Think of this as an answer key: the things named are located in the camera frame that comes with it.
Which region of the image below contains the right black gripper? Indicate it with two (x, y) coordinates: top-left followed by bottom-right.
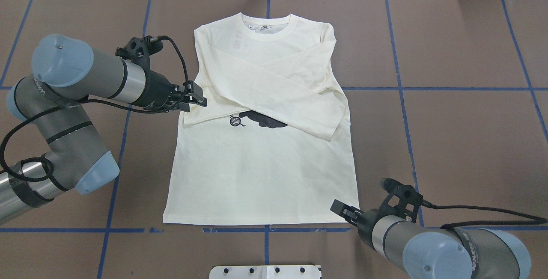
(330, 199), (390, 246)

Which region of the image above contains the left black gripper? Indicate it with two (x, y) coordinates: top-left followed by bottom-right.
(140, 71), (208, 113)

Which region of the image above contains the cream long sleeve shirt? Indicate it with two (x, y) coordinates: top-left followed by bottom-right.
(162, 12), (359, 226)

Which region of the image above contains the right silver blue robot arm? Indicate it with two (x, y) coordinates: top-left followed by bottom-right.
(331, 199), (532, 279)

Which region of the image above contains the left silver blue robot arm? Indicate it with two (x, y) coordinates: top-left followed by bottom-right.
(1, 34), (208, 224)

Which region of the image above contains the left black camera cable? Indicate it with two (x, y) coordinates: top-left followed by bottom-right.
(0, 35), (191, 183)

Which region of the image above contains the black camera cable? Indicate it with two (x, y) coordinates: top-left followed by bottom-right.
(0, 35), (191, 183)
(420, 200), (548, 231)

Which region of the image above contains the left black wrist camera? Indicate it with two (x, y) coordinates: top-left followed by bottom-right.
(115, 36), (163, 70)

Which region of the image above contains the right black camera cable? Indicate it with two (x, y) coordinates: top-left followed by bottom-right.
(420, 200), (548, 231)

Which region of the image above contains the white central mounting post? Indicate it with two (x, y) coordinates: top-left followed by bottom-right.
(209, 264), (322, 279)

